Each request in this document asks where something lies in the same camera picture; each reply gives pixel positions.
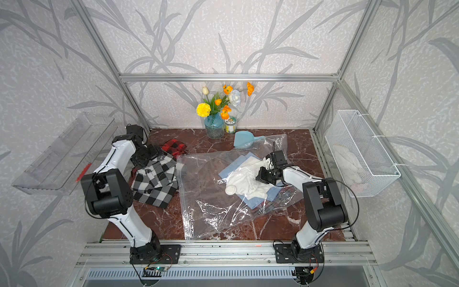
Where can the white cloth in basket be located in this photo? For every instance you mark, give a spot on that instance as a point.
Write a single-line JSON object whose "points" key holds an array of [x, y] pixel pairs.
{"points": [[351, 169]]}

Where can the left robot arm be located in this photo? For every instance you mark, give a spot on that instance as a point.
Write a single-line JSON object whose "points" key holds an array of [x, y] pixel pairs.
{"points": [[109, 196]]}

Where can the clear acrylic wall shelf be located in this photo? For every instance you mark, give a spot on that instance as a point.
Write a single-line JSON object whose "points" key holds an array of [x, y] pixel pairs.
{"points": [[57, 170]]}

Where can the artificial flower bouquet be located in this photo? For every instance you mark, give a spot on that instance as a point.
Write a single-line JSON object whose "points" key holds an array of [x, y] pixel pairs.
{"points": [[218, 105]]}

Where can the clear plastic vacuum bag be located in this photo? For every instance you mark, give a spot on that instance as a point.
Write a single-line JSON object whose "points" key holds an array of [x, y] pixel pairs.
{"points": [[207, 214]]}

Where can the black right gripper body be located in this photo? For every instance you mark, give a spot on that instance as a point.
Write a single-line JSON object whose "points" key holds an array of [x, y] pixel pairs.
{"points": [[266, 176]]}

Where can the blue glass flower vase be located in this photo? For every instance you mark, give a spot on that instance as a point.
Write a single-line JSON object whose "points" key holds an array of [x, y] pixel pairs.
{"points": [[214, 125]]}

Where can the red black plaid shirt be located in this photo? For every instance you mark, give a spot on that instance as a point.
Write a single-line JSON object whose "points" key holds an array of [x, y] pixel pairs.
{"points": [[172, 147]]}

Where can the light blue folded garment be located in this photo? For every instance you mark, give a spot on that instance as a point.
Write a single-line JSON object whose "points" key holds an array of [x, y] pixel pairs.
{"points": [[254, 202]]}

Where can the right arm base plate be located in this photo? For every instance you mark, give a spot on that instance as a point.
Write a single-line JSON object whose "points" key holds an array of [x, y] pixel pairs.
{"points": [[292, 253]]}

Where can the light blue plastic scoop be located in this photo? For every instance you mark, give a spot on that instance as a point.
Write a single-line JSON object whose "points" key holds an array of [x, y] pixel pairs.
{"points": [[245, 139]]}

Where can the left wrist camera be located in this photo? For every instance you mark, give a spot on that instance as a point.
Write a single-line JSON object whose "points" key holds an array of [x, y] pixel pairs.
{"points": [[136, 130]]}

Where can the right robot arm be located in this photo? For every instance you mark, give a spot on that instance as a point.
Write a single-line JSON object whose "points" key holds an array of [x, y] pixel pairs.
{"points": [[325, 210]]}

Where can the grey white plaid shirt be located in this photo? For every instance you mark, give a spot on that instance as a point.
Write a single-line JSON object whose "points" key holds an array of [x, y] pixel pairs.
{"points": [[157, 183]]}

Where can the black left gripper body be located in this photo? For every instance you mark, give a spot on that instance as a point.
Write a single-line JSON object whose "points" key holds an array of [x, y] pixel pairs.
{"points": [[145, 153]]}

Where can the white wire wall basket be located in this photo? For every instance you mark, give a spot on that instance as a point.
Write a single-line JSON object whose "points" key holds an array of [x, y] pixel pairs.
{"points": [[350, 129]]}

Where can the white garment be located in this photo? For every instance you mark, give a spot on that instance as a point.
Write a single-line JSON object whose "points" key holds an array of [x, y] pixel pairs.
{"points": [[243, 177]]}

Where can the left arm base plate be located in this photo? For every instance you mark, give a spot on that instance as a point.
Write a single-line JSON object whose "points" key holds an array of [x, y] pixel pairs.
{"points": [[168, 254]]}

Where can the small white lidded jar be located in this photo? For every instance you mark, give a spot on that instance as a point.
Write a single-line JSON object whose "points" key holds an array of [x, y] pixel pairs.
{"points": [[231, 125]]}

